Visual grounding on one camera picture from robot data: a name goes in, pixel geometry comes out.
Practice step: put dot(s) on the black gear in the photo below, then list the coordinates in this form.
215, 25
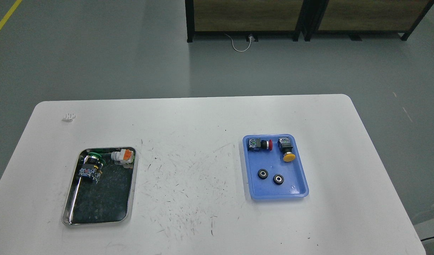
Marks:
263, 174
278, 179

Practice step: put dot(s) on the blue plastic tray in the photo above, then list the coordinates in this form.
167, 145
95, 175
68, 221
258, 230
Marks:
273, 167

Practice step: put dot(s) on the silver metal tray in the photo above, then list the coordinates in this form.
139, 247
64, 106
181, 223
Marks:
107, 202

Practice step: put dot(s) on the wooden cabinet left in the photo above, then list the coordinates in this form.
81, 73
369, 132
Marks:
206, 17

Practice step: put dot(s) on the wooden cabinet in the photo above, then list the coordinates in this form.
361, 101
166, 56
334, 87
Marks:
355, 17
206, 17

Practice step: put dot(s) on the small white plastic clip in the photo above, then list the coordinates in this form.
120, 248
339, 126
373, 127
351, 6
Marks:
69, 117

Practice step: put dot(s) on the wooden cabinet right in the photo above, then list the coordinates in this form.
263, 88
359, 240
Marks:
355, 17

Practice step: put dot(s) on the red push button switch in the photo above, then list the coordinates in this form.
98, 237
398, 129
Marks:
257, 144

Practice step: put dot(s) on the yellow push button switch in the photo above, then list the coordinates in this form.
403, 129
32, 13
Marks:
286, 148

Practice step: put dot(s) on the orange white switch module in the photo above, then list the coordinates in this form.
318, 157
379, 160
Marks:
124, 157

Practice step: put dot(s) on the green push button switch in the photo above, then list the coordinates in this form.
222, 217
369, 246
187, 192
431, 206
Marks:
91, 169

